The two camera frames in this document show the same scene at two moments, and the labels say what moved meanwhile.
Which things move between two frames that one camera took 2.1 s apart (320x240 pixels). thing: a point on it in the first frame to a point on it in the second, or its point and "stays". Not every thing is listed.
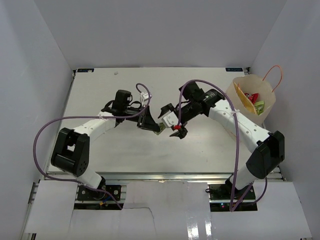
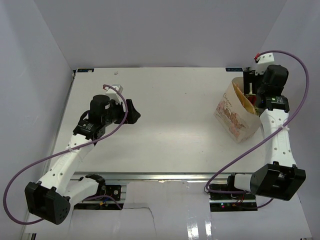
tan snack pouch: x=248 y=104 stays
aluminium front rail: x=143 y=176 stays
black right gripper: x=181 y=133 to x=250 y=77
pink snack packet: x=253 y=97 stays
